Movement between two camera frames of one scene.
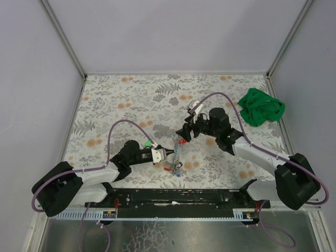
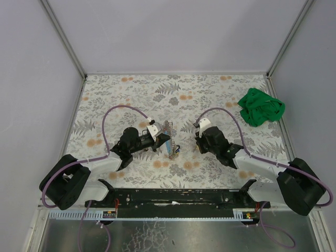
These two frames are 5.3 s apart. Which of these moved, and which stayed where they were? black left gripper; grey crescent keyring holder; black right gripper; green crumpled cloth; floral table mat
Moved: grey crescent keyring holder; black left gripper; black right gripper
Stayed: floral table mat; green crumpled cloth
